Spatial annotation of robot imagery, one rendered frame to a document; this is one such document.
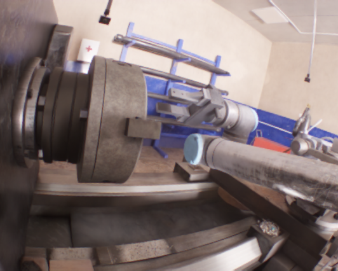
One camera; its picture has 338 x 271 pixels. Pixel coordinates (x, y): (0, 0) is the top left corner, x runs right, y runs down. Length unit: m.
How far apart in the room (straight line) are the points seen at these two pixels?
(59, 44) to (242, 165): 0.52
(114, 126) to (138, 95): 0.06
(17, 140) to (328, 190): 0.50
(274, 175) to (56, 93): 0.42
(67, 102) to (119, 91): 0.09
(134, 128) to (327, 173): 0.34
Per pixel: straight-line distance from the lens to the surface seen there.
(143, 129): 0.28
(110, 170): 0.32
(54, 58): 0.51
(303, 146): 1.04
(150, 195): 0.66
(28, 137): 0.33
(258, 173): 0.43
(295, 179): 0.39
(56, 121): 0.31
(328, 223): 0.68
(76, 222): 0.66
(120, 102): 0.29
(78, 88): 0.33
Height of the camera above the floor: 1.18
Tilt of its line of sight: 13 degrees down
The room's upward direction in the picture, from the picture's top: 14 degrees clockwise
